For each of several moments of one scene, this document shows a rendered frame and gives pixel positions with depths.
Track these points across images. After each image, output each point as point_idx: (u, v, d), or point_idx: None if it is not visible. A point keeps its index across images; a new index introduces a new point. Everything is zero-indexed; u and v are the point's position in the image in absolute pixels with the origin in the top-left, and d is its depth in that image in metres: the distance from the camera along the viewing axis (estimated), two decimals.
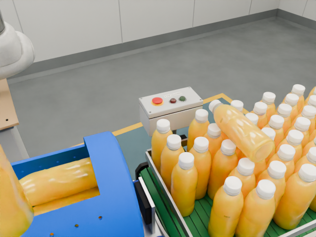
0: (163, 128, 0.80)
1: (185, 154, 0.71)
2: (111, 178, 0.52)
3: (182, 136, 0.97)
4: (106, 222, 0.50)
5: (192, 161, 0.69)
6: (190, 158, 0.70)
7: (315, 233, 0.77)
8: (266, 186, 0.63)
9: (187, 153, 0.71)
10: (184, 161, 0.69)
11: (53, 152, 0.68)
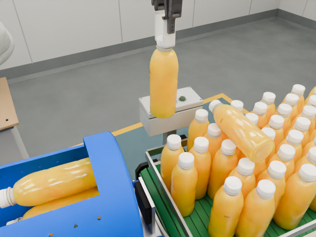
0: None
1: (185, 154, 0.71)
2: (110, 178, 0.52)
3: (182, 136, 0.97)
4: (106, 222, 0.50)
5: (192, 161, 0.69)
6: (190, 158, 0.70)
7: (315, 233, 0.77)
8: (266, 186, 0.63)
9: (187, 153, 0.71)
10: (184, 161, 0.69)
11: (52, 152, 0.68)
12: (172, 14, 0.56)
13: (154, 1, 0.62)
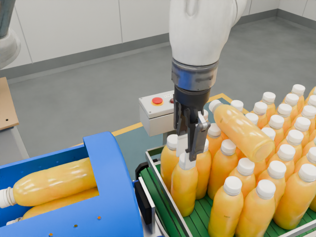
0: None
1: None
2: (110, 179, 0.52)
3: None
4: (106, 222, 0.50)
5: None
6: None
7: (315, 233, 0.77)
8: (266, 186, 0.63)
9: None
10: None
11: (52, 152, 0.68)
12: (195, 153, 0.61)
13: (177, 128, 0.67)
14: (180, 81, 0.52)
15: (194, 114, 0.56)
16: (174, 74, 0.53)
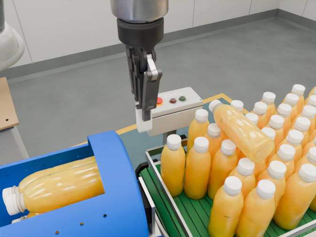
0: None
1: None
2: (116, 177, 0.52)
3: (182, 136, 0.97)
4: (111, 220, 0.51)
5: (7, 209, 0.51)
6: (7, 206, 0.52)
7: (315, 233, 0.77)
8: (266, 186, 0.63)
9: (7, 198, 0.53)
10: (10, 214, 0.53)
11: (57, 151, 0.68)
12: None
13: None
14: None
15: None
16: None
